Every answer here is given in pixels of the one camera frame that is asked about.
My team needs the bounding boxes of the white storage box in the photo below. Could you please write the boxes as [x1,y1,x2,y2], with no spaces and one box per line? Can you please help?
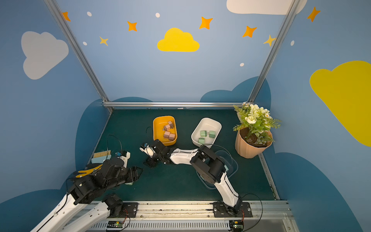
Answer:
[191,118,222,148]

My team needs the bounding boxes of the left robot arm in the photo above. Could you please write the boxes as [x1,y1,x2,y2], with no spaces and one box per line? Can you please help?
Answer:
[33,158,143,232]

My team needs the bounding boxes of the yellow storage box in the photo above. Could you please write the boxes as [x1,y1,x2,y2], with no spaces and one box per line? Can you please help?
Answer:
[153,116,178,146]

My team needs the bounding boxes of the clear blue storage box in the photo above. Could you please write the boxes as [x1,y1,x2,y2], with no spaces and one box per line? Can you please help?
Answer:
[196,150,238,190]

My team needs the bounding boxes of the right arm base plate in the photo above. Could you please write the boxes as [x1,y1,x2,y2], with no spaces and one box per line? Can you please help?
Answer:
[213,201,253,218]

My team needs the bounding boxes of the aluminium frame rail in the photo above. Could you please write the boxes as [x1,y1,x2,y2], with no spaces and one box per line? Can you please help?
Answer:
[103,101,242,108]

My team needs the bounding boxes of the potted artificial plant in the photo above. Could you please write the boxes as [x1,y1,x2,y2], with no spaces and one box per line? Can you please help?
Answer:
[233,102,281,159]

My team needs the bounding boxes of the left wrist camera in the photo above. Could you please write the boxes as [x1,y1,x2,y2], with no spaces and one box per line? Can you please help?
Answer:
[116,151,131,168]

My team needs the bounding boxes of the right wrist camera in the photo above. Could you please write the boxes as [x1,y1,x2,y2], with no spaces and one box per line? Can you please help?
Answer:
[140,143,155,158]

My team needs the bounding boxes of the yellow work glove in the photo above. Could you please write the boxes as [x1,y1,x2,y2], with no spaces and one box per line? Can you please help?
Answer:
[73,163,102,178]

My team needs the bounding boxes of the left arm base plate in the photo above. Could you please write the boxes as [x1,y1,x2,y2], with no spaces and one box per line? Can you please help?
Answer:
[113,202,139,218]

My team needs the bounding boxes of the green plug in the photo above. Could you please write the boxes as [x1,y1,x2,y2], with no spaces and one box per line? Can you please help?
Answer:
[200,130,208,137]
[198,137,205,145]
[209,130,216,138]

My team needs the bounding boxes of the brush with blue handle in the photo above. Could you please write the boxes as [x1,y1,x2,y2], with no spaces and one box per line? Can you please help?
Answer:
[91,150,111,164]

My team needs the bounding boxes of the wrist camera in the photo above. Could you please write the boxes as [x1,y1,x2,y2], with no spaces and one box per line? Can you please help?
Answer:
[116,151,131,168]
[140,143,155,158]

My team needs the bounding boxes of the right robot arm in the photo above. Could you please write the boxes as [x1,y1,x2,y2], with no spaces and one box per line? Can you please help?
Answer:
[140,139,242,214]

